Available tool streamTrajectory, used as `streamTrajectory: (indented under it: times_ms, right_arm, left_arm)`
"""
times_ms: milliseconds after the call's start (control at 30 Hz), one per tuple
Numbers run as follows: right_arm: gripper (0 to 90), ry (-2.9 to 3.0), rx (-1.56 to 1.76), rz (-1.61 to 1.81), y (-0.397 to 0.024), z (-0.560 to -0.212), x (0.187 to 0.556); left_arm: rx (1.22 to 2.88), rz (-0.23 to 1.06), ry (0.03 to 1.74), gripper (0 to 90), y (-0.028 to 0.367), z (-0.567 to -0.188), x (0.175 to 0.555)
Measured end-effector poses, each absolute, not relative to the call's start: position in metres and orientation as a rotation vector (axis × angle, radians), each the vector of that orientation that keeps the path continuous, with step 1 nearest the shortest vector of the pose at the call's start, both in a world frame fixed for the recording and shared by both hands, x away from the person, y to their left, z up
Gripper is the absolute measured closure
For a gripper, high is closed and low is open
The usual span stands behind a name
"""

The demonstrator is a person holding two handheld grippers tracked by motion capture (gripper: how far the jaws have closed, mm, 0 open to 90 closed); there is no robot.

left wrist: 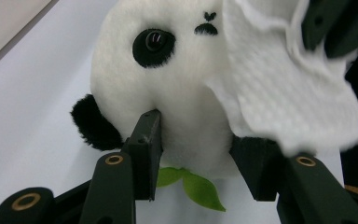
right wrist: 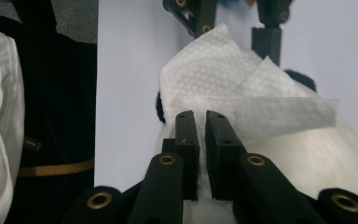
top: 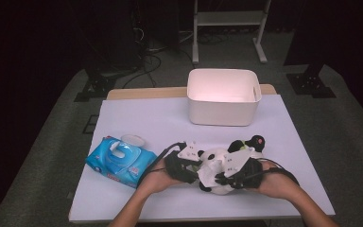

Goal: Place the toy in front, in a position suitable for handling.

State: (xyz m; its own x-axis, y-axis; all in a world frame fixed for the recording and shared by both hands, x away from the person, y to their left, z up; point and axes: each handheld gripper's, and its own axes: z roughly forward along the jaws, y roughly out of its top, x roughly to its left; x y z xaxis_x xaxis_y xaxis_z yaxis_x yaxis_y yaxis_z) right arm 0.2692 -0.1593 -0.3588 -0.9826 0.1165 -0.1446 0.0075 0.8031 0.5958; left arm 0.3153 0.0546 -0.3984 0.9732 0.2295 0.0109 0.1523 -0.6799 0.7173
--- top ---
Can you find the white wet wipe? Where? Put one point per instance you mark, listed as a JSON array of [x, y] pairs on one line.
[[209, 173], [115, 145]]

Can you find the blue wet wipe packet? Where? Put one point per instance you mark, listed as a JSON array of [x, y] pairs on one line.
[[100, 160]]

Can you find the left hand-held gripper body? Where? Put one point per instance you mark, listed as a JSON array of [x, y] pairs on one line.
[[175, 167]]

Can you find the panda plush toy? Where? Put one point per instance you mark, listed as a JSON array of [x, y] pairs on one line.
[[216, 152]]

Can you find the person's left hand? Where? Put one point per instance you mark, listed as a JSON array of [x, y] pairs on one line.
[[156, 183]]

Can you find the white plastic bin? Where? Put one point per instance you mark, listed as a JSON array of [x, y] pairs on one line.
[[220, 113]]

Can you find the person's right hand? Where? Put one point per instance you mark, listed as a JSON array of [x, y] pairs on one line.
[[277, 183]]

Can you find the black stand base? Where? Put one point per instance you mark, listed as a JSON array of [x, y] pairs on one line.
[[97, 86], [310, 85]]

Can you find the black square floor frame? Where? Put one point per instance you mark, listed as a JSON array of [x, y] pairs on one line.
[[89, 130]]

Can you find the white metal stand frame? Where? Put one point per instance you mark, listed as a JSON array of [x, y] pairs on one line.
[[230, 18]]

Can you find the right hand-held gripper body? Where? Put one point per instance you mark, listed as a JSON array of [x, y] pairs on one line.
[[249, 176]]

